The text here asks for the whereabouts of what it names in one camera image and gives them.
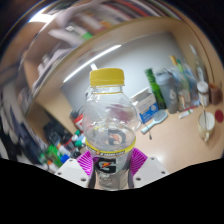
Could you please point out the brown mug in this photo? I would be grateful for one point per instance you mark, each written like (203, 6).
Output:
(215, 95)

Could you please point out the tall clear glass bottle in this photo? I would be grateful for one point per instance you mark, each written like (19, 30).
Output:
(200, 71)

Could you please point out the light blue hair brush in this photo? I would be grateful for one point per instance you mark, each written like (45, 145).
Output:
(160, 117)

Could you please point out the white toothpaste tube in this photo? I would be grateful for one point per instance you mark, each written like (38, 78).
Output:
(185, 113)

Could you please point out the hanging dark clothes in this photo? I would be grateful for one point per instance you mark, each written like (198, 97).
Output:
(16, 133)

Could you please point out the clear yellow-capped drink bottle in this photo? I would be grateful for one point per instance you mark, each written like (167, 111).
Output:
(108, 120)

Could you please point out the white under-shelf light bar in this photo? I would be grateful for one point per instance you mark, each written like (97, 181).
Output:
(93, 63)

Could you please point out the tall green bottle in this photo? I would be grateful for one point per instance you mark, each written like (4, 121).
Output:
(151, 80)

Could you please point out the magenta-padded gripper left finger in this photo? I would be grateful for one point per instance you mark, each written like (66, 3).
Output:
(71, 170)

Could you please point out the white tube ceiling light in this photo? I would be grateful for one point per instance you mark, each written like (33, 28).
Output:
(38, 16)

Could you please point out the green package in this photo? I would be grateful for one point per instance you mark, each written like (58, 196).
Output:
(53, 153)

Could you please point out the clear bottle with cork cap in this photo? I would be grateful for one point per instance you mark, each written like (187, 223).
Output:
(181, 96)

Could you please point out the cream ceramic mug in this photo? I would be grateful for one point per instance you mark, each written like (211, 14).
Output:
(206, 128)

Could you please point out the green-capped clear bottle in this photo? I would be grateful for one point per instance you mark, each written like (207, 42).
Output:
(190, 90)

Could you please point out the blue and white box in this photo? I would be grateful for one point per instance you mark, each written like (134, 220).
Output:
(146, 106)

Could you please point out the grey shaker bottle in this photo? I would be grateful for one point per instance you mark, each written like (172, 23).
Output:
(168, 93)

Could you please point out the red and white canister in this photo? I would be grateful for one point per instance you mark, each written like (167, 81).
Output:
(78, 121)

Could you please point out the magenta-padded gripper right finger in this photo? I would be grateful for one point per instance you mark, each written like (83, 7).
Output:
(150, 168)

